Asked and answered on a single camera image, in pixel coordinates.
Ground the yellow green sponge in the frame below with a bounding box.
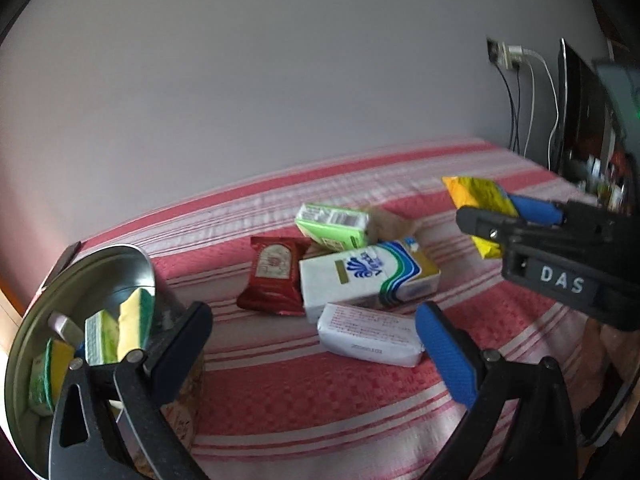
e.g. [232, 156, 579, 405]
[28, 338, 75, 417]
[117, 288, 154, 361]

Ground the red striped bedspread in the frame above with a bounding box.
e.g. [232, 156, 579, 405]
[82, 138, 587, 479]

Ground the green barcode tissue pack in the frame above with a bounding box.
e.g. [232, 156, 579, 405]
[294, 204, 370, 252]

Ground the brown snack packet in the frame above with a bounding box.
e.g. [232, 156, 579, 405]
[366, 206, 418, 244]

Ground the white wall power strip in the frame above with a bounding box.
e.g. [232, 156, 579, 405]
[486, 38, 524, 70]

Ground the person's right hand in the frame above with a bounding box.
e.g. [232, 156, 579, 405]
[570, 318, 639, 414]

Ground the yellow snack packet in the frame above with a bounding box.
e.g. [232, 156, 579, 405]
[441, 174, 522, 261]

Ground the round metal tin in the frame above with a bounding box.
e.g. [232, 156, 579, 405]
[4, 245, 213, 479]

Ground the white charger cable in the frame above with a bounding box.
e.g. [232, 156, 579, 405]
[519, 48, 561, 172]

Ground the green tea tissue pack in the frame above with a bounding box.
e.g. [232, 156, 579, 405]
[84, 310, 119, 366]

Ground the black smartphone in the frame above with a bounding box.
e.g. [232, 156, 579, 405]
[40, 242, 82, 290]

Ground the white red tissue pack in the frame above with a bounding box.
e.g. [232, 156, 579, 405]
[47, 311, 85, 350]

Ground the white blue Vinda tissue pack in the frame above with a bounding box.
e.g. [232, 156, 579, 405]
[299, 237, 440, 324]

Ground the blue cloth bundle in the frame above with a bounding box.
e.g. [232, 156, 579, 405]
[74, 344, 86, 360]

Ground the black power cable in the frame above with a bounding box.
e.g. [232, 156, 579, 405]
[494, 62, 524, 154]

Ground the black television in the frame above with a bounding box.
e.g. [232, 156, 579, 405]
[555, 38, 632, 212]

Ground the red snack packet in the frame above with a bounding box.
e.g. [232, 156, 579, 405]
[236, 236, 310, 316]

